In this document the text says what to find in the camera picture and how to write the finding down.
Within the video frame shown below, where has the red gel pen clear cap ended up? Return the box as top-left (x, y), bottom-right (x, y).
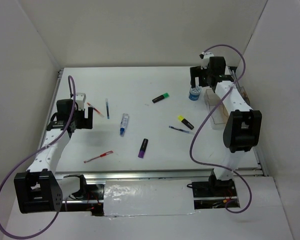
top-left (87, 102), bottom-right (105, 118)

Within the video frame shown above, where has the blue gel pen teal end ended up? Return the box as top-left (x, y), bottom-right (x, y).
top-left (105, 98), bottom-right (110, 119)

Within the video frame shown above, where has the blue gel pen clear cap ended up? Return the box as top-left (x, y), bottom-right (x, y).
top-left (168, 125), bottom-right (195, 135)

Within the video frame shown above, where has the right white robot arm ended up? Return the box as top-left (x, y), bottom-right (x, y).
top-left (190, 52), bottom-right (262, 196)

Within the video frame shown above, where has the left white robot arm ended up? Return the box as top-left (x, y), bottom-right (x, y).
top-left (14, 93), bottom-right (93, 214)

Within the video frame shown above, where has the blue round tape dispenser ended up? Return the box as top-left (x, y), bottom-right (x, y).
top-left (188, 86), bottom-right (202, 101)

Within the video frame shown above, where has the green black highlighter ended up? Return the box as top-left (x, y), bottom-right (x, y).
top-left (152, 92), bottom-right (170, 104)

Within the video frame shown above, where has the yellow black highlighter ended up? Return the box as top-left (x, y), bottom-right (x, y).
top-left (177, 115), bottom-right (194, 130)

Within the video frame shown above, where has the clear plastic organizer tray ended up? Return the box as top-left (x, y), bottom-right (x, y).
top-left (203, 85), bottom-right (250, 130)

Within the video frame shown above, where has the purple black highlighter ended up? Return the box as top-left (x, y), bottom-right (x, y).
top-left (138, 138), bottom-right (149, 159)

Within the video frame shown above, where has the white taped front panel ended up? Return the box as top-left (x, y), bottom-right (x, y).
top-left (103, 179), bottom-right (195, 217)

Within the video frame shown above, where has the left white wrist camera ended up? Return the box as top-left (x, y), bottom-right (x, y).
top-left (75, 92), bottom-right (86, 111)

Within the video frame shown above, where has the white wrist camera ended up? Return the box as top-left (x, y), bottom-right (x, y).
top-left (199, 51), bottom-right (214, 69)
top-left (75, 92), bottom-right (86, 111)

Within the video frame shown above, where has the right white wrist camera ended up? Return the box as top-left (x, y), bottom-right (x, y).
top-left (199, 51), bottom-right (214, 69)

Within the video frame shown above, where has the aluminium front rail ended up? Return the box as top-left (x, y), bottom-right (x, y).
top-left (53, 167), bottom-right (268, 181)

